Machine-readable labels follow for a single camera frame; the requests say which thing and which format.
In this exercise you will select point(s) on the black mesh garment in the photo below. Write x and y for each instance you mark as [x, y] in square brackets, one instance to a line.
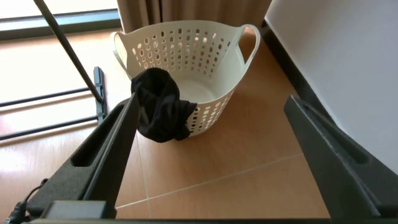
[161, 105]

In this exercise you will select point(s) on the brown curtain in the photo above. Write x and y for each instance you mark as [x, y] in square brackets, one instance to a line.
[192, 11]

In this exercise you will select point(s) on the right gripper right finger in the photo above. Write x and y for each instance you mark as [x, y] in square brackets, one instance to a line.
[342, 174]

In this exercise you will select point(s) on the white laundry basket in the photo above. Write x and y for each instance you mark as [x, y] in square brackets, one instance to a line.
[199, 46]

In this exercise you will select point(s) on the black clothes rack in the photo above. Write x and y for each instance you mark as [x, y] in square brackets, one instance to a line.
[68, 49]

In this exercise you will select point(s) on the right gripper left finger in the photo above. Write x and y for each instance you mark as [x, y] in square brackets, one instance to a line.
[102, 161]

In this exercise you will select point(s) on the window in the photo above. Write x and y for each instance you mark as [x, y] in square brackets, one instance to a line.
[62, 18]

